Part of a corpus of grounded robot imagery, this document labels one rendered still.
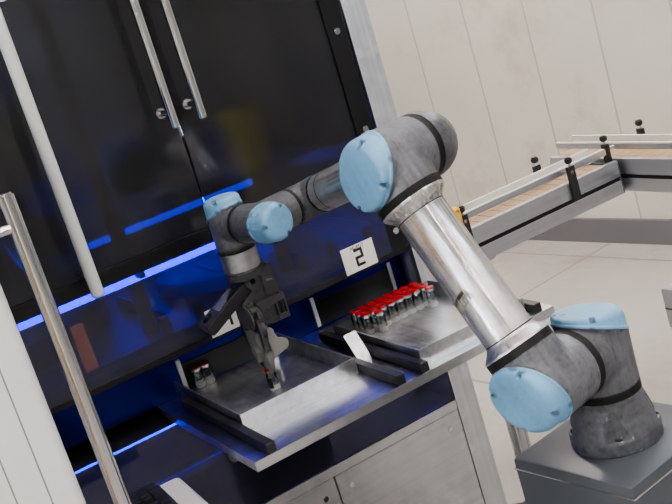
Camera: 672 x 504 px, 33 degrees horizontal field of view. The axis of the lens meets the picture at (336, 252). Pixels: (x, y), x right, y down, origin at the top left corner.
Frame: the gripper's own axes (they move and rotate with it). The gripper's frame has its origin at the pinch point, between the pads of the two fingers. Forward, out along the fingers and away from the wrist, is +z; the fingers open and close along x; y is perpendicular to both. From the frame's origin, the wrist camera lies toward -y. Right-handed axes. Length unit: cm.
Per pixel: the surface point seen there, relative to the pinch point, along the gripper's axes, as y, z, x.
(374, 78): 51, -44, 14
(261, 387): -0.6, 5.2, 4.1
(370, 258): 37.0, -7.1, 13.6
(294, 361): 10.1, 5.2, 9.2
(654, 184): 124, 7, 15
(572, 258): 242, 94, 205
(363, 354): 17.7, 3.8, -8.1
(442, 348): 26.5, 3.7, -23.7
